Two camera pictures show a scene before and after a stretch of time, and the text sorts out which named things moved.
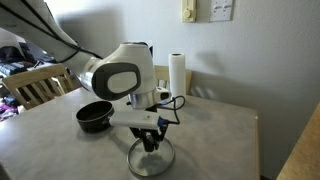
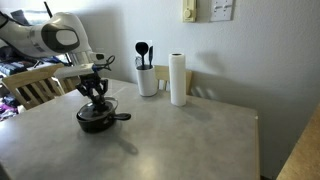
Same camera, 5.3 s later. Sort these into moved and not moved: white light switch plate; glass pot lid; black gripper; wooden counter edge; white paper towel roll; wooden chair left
Moved: black gripper; glass pot lid
Not moved: wooden chair left; white paper towel roll; white light switch plate; wooden counter edge
